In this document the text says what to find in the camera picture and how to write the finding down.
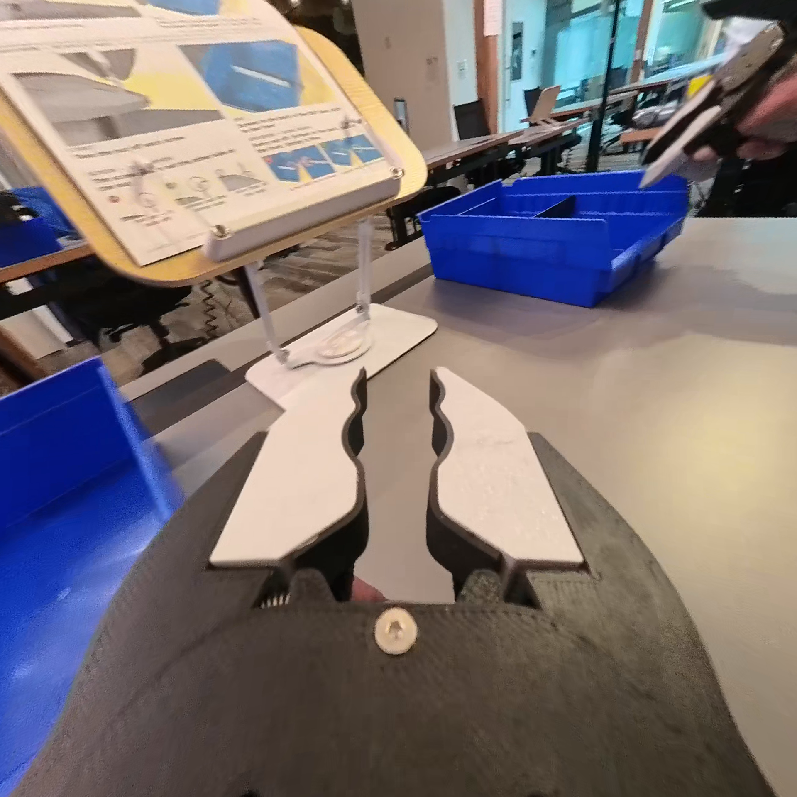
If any person's right hand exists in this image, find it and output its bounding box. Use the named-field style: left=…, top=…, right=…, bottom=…
left=688, top=78, right=797, bottom=181

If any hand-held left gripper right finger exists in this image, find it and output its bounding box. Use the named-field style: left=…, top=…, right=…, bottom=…
left=428, top=367, right=586, bottom=577

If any wooden instruction board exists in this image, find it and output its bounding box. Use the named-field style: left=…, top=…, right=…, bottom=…
left=0, top=0, right=429, bottom=288

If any small blue bin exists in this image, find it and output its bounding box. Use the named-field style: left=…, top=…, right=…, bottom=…
left=0, top=186, right=66, bottom=270

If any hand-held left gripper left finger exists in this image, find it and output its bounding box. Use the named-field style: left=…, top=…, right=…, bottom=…
left=208, top=367, right=369, bottom=570

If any clear acrylic board stand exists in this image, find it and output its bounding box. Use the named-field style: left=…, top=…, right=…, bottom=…
left=244, top=218, right=376, bottom=369

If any black floor lamp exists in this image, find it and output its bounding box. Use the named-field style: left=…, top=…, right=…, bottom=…
left=585, top=0, right=626, bottom=174

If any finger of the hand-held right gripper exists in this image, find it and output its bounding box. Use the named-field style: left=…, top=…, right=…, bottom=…
left=643, top=83, right=726, bottom=166
left=639, top=106, right=728, bottom=189

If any blue plastic bin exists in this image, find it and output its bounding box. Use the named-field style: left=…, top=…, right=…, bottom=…
left=417, top=171, right=691, bottom=309
left=0, top=357, right=186, bottom=738

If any black office chair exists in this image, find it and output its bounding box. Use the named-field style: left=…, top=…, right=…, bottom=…
left=452, top=98, right=494, bottom=144
left=62, top=274, right=195, bottom=371

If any brown office desk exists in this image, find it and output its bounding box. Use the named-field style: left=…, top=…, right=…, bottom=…
left=507, top=117, right=591, bottom=178
left=385, top=130, right=527, bottom=251

